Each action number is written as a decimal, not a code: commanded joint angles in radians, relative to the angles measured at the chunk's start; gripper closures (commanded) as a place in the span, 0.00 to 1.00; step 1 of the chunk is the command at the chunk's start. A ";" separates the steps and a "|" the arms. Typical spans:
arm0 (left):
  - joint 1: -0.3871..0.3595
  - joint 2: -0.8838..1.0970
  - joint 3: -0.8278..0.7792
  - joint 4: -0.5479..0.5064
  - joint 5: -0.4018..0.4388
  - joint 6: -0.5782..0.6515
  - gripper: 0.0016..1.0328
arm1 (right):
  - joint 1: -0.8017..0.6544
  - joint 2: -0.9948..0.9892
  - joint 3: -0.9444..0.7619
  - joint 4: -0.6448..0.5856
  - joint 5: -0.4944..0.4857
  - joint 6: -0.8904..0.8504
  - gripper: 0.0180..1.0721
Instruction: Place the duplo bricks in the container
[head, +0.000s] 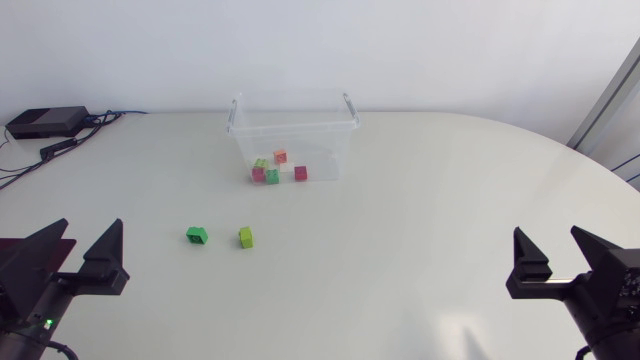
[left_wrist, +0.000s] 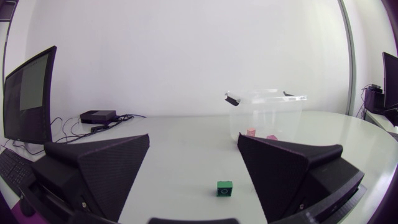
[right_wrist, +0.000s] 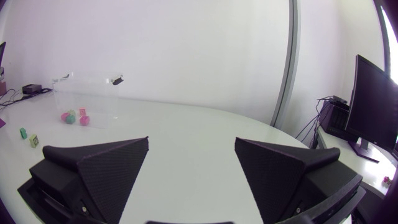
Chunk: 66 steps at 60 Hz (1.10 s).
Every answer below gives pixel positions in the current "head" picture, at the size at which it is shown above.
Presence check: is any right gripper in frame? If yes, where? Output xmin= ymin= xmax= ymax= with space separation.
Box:
xmin=505 ymin=225 xmax=640 ymax=351

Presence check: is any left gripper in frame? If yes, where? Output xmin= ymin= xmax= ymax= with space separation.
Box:
xmin=0 ymin=218 xmax=131 ymax=346

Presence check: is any clear plastic container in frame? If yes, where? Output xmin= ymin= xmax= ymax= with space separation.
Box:
xmin=224 ymin=89 xmax=362 ymax=186

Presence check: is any black power brick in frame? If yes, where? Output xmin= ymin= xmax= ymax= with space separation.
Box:
xmin=5 ymin=105 xmax=92 ymax=140

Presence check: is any black cable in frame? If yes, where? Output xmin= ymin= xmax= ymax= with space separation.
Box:
xmin=0 ymin=111 xmax=124 ymax=192

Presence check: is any small black cable adapter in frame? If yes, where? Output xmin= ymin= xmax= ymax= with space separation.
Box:
xmin=39 ymin=137 xmax=79 ymax=161

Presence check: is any blue cable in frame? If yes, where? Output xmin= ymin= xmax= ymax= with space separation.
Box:
xmin=83 ymin=109 xmax=149 ymax=125

